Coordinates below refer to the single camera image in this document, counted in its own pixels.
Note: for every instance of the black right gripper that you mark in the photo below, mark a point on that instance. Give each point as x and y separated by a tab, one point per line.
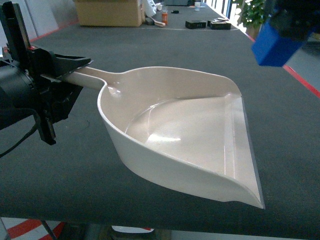
294	19

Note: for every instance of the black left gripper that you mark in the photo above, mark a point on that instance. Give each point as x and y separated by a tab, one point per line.
30	78

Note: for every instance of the blue plastic block part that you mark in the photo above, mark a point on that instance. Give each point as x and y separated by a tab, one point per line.
272	50

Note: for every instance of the beige plastic dustpan tray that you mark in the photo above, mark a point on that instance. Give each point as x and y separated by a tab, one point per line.
182	129

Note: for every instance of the potted green plant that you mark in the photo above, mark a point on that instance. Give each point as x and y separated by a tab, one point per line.
251	15

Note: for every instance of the large open cardboard box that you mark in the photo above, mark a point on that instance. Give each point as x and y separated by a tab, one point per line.
110	13

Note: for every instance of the black box right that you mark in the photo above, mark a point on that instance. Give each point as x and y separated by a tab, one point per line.
219	24

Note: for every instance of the black box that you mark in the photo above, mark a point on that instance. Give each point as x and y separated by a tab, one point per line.
195	24
219	24

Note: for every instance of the white paper cup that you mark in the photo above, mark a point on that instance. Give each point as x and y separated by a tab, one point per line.
197	5

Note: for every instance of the black box left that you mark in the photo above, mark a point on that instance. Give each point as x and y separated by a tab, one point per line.
195	24

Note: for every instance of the wooden brush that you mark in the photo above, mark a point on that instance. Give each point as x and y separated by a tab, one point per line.
157	23

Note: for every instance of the white bag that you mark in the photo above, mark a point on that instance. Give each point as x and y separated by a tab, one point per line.
151	7

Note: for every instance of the orange bottle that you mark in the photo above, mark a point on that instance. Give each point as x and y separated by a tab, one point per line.
164	17

